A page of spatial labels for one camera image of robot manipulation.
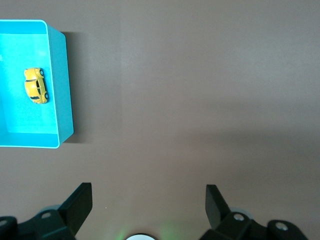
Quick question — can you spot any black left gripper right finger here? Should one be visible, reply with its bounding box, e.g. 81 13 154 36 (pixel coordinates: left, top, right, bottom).
199 184 310 240

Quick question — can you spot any yellow beetle toy car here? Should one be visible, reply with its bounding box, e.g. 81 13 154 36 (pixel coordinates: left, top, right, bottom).
23 67 50 105

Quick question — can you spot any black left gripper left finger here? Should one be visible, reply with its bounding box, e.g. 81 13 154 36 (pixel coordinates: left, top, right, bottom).
0 182 94 240

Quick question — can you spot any turquoise plastic bin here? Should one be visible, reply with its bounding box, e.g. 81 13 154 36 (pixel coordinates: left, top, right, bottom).
0 19 75 150

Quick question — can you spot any brown table mat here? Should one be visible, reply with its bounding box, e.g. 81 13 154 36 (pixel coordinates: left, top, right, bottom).
0 0 320 240

